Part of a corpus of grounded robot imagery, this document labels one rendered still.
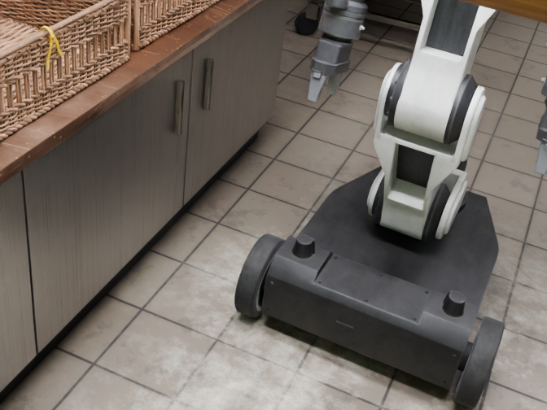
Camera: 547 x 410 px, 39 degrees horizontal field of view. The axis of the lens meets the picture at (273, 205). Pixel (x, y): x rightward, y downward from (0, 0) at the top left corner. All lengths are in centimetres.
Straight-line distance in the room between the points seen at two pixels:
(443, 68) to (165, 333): 86
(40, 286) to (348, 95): 169
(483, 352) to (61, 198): 90
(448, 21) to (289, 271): 63
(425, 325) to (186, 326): 55
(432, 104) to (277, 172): 97
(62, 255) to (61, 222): 8
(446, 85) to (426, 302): 49
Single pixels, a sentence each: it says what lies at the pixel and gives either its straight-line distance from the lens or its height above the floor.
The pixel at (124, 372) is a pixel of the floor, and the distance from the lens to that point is 174.
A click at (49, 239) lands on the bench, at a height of 36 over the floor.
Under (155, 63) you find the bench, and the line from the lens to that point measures 164.
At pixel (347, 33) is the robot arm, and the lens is 160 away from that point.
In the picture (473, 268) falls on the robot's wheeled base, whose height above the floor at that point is 17.
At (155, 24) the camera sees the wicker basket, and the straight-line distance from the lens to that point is 173.
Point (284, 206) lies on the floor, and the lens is 225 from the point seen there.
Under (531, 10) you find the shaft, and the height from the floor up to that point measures 118.
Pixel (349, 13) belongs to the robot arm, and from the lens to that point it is 159.
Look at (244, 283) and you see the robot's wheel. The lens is 175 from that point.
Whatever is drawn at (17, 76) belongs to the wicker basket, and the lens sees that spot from 136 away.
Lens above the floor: 129
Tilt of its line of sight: 35 degrees down
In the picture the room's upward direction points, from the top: 8 degrees clockwise
